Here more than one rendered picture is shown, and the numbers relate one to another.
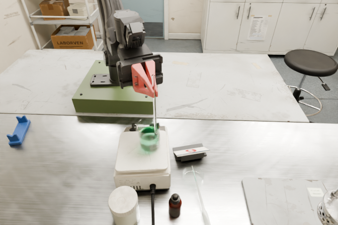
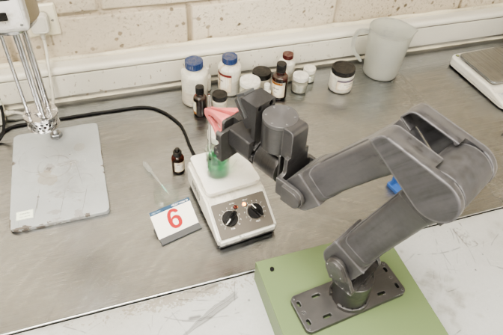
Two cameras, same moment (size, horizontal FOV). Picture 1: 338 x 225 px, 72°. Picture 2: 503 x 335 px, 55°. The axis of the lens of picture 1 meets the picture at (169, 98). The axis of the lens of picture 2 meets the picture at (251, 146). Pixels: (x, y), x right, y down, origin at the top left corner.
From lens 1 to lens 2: 109 cm
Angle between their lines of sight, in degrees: 96
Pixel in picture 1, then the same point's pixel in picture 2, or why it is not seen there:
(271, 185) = (75, 209)
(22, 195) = (323, 147)
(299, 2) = not seen: outside the picture
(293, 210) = (58, 191)
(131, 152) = (233, 161)
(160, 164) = (198, 158)
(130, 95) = (301, 265)
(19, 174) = not seen: hidden behind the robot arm
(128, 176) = not seen: hidden behind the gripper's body
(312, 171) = (12, 246)
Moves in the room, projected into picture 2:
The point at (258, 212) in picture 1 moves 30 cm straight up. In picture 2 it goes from (96, 182) to (68, 70)
